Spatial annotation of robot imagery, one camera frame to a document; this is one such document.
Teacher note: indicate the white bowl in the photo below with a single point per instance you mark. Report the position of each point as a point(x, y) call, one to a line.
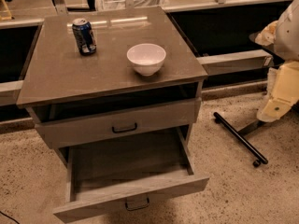
point(146, 59)

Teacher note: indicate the grey drawer cabinet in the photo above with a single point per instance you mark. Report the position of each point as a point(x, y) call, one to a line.
point(62, 84)

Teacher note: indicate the blue soda can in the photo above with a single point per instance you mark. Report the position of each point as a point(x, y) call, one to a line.
point(83, 33)

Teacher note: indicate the grey railing beam right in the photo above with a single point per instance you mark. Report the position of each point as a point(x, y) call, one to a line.
point(236, 62)

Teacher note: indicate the grey railing beam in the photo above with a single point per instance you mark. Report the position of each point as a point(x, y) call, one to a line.
point(236, 62)
point(9, 92)

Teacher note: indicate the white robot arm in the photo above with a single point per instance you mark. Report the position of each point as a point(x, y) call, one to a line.
point(283, 83)

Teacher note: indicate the black rolling side table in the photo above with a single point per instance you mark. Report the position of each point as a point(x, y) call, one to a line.
point(240, 135)

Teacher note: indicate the grey railing beam left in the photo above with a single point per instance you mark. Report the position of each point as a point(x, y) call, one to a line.
point(9, 92)

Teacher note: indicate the clear wire basket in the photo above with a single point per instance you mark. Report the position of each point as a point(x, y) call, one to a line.
point(106, 5)

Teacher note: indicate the grey drawer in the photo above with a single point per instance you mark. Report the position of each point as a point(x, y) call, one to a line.
point(127, 173)
point(78, 131)

